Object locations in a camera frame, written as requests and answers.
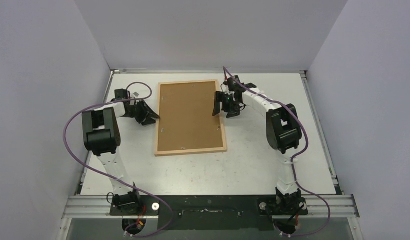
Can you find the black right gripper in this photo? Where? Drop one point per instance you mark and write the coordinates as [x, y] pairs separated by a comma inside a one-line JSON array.
[[225, 103]]

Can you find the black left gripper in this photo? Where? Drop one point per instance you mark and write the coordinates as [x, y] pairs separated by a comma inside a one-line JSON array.
[[147, 114]]

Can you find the brown frame backing board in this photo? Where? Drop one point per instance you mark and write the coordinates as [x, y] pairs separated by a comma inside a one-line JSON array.
[[190, 116]]

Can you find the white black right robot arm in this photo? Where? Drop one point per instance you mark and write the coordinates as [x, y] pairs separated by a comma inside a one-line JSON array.
[[283, 134]]

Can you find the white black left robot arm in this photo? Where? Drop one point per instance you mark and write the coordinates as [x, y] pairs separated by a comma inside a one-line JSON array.
[[102, 137]]

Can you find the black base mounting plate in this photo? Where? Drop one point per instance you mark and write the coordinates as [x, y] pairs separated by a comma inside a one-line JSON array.
[[209, 212]]

